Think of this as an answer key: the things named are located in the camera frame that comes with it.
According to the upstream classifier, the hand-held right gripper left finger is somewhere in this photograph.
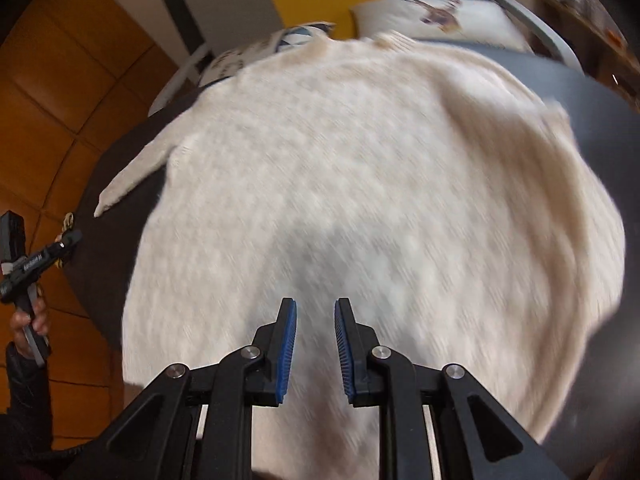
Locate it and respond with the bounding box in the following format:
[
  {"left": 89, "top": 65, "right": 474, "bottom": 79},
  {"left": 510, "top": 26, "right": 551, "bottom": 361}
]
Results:
[{"left": 60, "top": 297, "right": 298, "bottom": 480}]

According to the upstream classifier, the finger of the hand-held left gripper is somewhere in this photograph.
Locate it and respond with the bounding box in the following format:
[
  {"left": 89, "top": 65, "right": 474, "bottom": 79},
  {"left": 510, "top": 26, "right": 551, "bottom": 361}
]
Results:
[{"left": 49, "top": 229, "right": 84, "bottom": 269}]

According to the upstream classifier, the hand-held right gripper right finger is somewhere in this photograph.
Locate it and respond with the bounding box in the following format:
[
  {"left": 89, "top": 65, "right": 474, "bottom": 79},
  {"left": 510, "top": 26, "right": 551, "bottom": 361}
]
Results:
[{"left": 334, "top": 297, "right": 571, "bottom": 480}]

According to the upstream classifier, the cream knit sweater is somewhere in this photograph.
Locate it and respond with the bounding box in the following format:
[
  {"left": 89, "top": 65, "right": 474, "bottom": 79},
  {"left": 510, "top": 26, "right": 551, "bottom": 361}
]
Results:
[{"left": 94, "top": 30, "right": 628, "bottom": 480}]

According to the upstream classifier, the person's left forearm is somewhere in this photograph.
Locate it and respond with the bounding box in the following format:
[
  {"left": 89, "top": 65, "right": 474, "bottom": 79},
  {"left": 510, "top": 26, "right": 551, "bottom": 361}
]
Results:
[{"left": 4, "top": 341, "right": 57, "bottom": 456}]

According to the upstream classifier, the person's left hand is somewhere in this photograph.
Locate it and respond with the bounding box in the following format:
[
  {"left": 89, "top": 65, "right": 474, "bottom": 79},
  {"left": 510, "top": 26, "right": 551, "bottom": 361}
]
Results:
[{"left": 10, "top": 297, "right": 51, "bottom": 357}]

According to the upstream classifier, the person's dark clothing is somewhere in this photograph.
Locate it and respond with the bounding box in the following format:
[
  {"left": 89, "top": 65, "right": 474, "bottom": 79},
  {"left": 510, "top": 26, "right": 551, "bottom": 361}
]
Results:
[{"left": 0, "top": 410, "right": 76, "bottom": 480}]

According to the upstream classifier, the geometric print pillow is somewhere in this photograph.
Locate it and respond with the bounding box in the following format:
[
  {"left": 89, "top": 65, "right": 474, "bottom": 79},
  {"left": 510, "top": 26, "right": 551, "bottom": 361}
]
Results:
[{"left": 197, "top": 21, "right": 336, "bottom": 88}]

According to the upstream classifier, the black leather ottoman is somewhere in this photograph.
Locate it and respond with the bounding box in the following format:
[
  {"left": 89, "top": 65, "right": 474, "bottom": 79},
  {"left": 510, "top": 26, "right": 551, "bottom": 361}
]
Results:
[{"left": 60, "top": 45, "right": 640, "bottom": 480}]

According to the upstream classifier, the white deer print pillow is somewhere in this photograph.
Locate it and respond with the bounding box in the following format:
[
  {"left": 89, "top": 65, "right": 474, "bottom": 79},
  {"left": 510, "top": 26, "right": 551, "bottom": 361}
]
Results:
[{"left": 350, "top": 0, "right": 533, "bottom": 53}]

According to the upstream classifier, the grey yellow blue sofa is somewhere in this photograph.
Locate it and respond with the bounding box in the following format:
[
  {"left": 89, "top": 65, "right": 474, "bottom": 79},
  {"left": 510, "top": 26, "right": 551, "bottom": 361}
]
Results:
[{"left": 147, "top": 0, "right": 583, "bottom": 117}]

